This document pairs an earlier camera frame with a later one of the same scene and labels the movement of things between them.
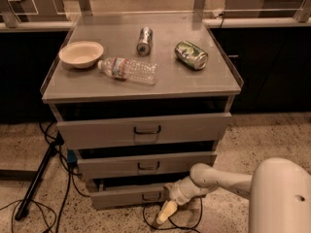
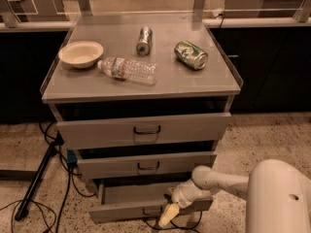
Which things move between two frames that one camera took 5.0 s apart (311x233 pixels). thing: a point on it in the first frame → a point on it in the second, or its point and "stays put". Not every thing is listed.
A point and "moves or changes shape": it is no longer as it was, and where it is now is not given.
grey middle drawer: x=142 y=165 stays put
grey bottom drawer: x=127 y=196 moves or changes shape
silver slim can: x=145 y=41 stays put
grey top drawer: x=144 y=130 stays put
